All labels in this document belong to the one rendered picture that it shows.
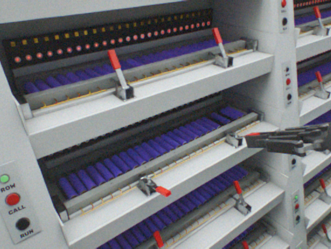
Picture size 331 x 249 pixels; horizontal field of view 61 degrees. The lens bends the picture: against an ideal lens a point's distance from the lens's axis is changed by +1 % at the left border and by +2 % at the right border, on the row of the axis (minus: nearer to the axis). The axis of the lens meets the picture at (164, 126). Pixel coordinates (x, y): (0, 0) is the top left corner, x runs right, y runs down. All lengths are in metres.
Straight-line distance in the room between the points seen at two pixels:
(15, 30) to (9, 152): 0.29
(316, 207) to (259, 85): 0.55
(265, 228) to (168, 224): 0.40
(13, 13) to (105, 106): 0.19
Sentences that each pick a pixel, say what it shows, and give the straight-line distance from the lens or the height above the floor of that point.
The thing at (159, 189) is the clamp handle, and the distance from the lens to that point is 0.54.
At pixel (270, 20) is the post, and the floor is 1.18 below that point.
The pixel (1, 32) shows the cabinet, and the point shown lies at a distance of 0.66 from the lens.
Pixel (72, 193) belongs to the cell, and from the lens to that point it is 0.59.
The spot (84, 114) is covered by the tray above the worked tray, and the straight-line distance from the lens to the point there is 0.48.
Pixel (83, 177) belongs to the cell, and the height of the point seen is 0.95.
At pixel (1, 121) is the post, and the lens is 0.45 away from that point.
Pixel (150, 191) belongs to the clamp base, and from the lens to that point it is 0.58.
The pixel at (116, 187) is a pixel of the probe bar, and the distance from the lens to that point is 0.59.
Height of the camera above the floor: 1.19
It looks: 17 degrees down
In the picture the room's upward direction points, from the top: 12 degrees counter-clockwise
